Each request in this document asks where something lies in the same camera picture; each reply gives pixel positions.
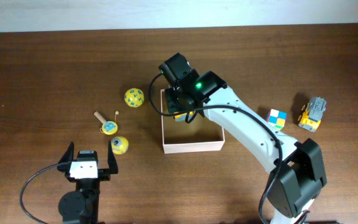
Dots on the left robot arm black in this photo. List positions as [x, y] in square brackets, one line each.
[81, 205]

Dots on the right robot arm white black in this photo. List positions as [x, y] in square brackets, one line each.
[296, 169]

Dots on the yellow ball with blue letters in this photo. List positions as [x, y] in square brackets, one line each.
[134, 97]

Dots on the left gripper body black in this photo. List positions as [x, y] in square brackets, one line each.
[103, 174]

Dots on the multicolour puzzle cube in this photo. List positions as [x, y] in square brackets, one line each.
[276, 119]

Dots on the yellow grey toy truck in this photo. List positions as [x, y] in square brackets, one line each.
[183, 116]
[312, 113]

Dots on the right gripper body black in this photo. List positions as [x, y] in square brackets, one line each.
[173, 101]

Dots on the yellow one-eyed ball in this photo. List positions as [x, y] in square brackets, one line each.
[119, 145]

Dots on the yellow wooden rattle drum toy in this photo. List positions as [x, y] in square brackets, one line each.
[107, 127]

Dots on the pink cardboard box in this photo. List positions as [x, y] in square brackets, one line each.
[201, 135]

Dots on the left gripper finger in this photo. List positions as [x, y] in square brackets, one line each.
[68, 155]
[112, 163]

